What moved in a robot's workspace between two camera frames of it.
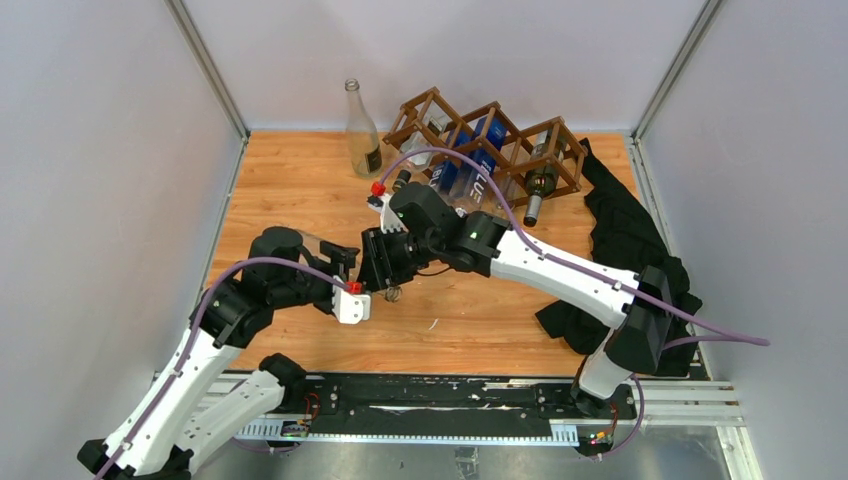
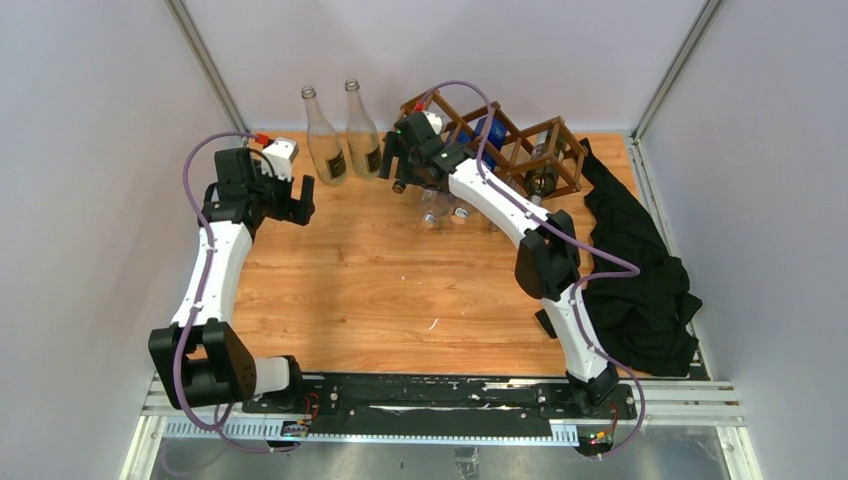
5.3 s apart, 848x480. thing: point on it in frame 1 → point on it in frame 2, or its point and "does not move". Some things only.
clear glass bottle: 311,244 → 323,141
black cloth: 624,239 does not move
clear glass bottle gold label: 362,134 does not move
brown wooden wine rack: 544,161 does not move
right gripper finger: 380,260 → 390,149
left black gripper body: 304,287 → 273,195
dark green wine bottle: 544,167 does not move
